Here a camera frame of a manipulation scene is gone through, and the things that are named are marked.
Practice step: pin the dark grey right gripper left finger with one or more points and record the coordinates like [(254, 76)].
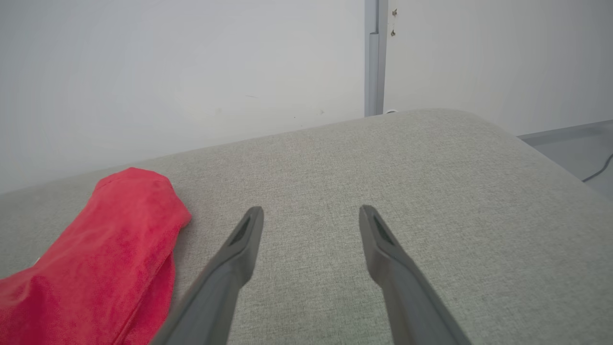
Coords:
[(215, 292)]

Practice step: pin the red and white garment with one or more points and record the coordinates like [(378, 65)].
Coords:
[(96, 268)]

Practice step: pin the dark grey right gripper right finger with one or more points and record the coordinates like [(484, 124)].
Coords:
[(407, 292)]

